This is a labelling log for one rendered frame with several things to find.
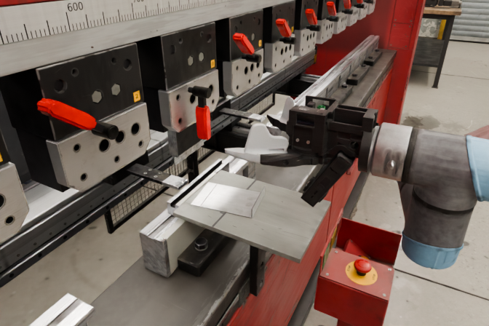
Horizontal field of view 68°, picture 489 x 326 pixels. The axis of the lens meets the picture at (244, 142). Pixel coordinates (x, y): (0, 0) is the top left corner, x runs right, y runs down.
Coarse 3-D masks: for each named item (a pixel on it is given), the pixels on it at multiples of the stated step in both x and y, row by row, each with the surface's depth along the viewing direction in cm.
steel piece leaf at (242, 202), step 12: (216, 192) 76; (228, 192) 76; (240, 192) 76; (252, 192) 76; (264, 192) 76; (204, 204) 73; (216, 204) 73; (228, 204) 73; (240, 204) 73; (252, 204) 73; (252, 216) 69
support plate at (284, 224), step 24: (288, 192) 77; (192, 216) 70; (216, 216) 70; (240, 216) 70; (264, 216) 70; (288, 216) 70; (312, 216) 70; (240, 240) 65; (264, 240) 64; (288, 240) 64
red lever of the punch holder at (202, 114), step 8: (192, 88) 61; (200, 88) 60; (208, 88) 60; (200, 96) 61; (208, 96) 60; (200, 104) 62; (200, 112) 62; (208, 112) 62; (200, 120) 63; (208, 120) 63; (200, 128) 63; (208, 128) 64; (200, 136) 64; (208, 136) 64
